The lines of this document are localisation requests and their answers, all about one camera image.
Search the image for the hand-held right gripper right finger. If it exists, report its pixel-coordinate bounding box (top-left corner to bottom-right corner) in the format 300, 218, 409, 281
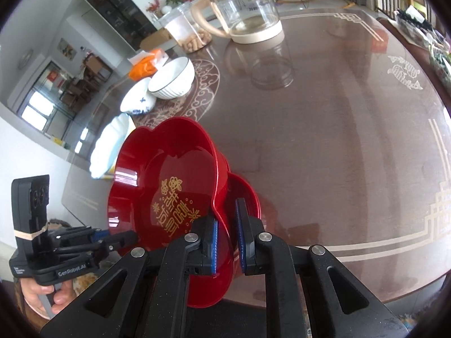
235, 198, 410, 338

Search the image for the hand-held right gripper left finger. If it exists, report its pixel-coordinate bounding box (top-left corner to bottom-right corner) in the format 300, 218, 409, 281
39, 218, 220, 338

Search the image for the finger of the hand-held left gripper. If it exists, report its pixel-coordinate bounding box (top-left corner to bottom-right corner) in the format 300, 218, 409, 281
90, 230, 139, 256
49, 227, 108, 243

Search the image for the red flower-shaped plate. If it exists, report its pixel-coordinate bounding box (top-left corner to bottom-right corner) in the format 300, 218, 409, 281
225, 172, 262, 228
107, 118, 235, 308

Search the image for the large scalloped white blue bowl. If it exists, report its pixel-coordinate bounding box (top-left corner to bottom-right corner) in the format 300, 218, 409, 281
90, 114, 132, 179

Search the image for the white bowl blue floral print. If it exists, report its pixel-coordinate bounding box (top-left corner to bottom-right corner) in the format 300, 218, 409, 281
120, 77, 156, 115

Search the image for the white ribbed bowl dark rim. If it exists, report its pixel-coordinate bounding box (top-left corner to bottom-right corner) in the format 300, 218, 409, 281
148, 57, 195, 100

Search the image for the person's left hand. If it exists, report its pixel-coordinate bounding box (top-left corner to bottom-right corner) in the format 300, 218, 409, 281
20, 277, 76, 320

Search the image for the dining table with chairs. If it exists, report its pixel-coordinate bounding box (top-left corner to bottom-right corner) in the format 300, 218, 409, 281
60, 53, 114, 113

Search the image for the orange tissue pack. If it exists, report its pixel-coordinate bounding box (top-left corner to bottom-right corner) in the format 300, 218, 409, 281
129, 50, 169, 80

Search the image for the cardboard box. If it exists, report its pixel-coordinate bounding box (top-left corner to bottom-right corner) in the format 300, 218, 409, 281
140, 28, 173, 50

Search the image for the clear plastic snack jar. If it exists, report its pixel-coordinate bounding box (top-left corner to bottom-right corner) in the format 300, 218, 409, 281
158, 2, 213, 54

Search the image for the black glass display cabinet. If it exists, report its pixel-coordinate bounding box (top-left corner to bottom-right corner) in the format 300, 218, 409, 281
78, 0, 159, 52

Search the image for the wall painting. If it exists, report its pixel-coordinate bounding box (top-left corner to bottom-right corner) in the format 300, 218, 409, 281
57, 39, 77, 60

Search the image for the glass kettle cream handle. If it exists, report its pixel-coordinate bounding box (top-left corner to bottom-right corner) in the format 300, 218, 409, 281
190, 0, 284, 45

